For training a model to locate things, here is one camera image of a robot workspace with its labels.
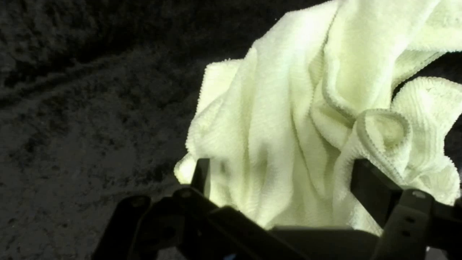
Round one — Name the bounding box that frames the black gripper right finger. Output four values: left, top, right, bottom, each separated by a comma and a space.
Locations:
350, 159, 462, 260

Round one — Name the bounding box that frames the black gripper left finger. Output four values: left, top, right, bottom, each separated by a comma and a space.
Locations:
91, 158, 309, 260

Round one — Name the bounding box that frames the pale cream towel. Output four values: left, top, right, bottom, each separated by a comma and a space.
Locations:
171, 0, 462, 237

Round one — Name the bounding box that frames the black velvet tablecloth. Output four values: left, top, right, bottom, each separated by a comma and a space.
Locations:
0, 0, 462, 260

